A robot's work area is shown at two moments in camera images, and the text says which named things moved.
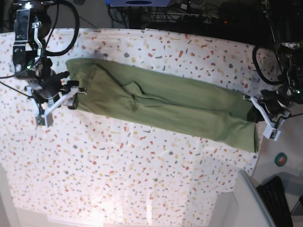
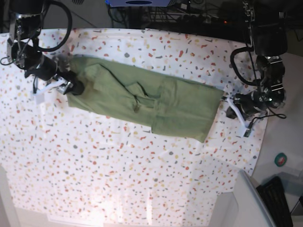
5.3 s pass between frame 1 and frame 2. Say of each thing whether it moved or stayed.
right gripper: moved
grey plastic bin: stayed
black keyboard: stayed
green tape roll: stayed
